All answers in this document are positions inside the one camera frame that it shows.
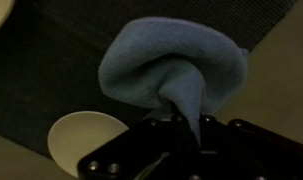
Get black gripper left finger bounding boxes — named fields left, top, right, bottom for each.
left=77, top=109, right=199, bottom=180

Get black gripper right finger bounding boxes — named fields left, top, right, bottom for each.
left=199, top=115, right=303, bottom=180

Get blue microfibre towel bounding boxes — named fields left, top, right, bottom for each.
left=97, top=16, right=250, bottom=146

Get small white plate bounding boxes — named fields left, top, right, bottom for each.
left=46, top=110, right=130, bottom=178

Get dark ribbed placemat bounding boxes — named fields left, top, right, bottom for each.
left=0, top=0, right=297, bottom=161

